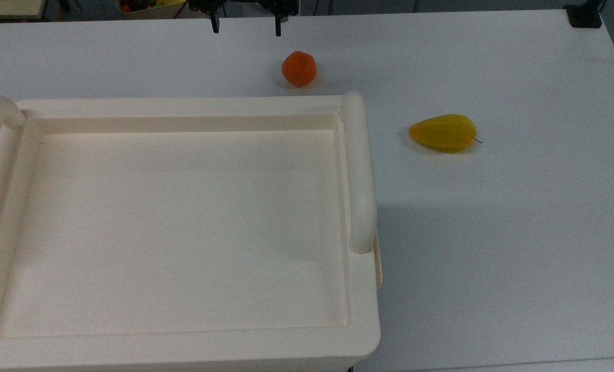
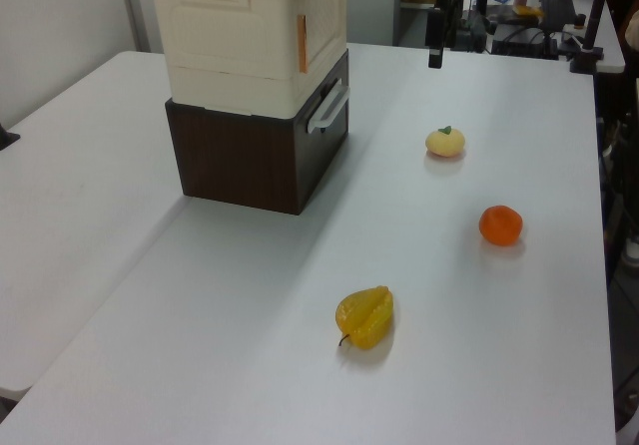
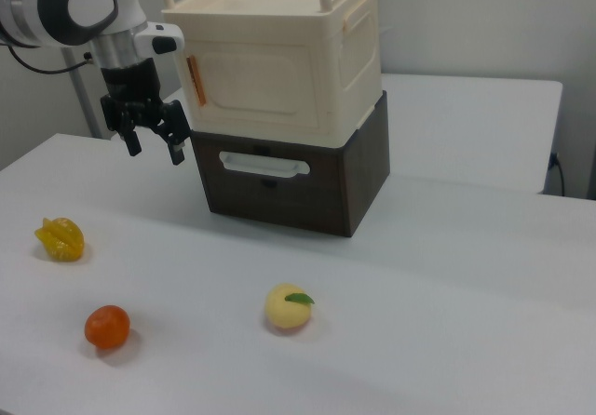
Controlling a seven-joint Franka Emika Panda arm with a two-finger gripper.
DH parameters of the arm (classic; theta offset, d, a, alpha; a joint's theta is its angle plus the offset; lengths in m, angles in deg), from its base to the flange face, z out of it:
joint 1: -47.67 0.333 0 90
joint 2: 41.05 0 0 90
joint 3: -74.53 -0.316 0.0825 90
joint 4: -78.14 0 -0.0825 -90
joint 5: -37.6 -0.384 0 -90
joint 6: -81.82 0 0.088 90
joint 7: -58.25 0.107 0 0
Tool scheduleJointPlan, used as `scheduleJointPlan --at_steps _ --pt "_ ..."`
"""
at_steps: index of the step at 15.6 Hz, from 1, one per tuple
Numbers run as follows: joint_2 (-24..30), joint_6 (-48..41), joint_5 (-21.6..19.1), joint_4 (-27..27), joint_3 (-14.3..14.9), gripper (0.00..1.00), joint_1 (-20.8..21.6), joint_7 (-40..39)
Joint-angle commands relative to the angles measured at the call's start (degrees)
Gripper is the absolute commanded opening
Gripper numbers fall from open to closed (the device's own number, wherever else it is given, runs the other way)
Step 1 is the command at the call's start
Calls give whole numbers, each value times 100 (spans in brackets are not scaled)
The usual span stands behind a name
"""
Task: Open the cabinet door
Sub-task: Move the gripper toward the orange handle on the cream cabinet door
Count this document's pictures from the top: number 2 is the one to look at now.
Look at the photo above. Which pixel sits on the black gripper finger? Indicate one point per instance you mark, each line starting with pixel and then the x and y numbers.
pixel 439 58
pixel 432 58

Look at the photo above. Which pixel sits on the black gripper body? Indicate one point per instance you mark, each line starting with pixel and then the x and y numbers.
pixel 434 28

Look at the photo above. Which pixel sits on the cream cabinet door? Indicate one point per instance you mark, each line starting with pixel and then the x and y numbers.
pixel 327 16

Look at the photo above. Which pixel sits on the cream plastic cabinet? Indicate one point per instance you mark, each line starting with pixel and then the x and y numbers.
pixel 219 41

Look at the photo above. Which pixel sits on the black electronic device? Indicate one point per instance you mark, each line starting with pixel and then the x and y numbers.
pixel 521 41

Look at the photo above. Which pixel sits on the pale yellow toy peach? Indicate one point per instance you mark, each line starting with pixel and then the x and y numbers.
pixel 444 143

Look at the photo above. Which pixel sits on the yellow packet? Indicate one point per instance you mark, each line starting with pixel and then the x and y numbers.
pixel 526 12

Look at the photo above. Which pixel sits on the black pole with clamp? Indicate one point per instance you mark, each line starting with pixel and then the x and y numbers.
pixel 591 26

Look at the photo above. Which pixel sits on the orange toy mandarin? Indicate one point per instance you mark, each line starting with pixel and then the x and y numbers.
pixel 500 225

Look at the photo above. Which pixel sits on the dark brown drawer box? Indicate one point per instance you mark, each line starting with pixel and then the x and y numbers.
pixel 239 160

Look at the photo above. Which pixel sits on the yellow toy starfruit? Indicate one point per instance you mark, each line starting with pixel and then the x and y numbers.
pixel 364 317

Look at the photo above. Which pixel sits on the black clamp mount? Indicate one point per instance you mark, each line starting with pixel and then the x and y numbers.
pixel 7 138

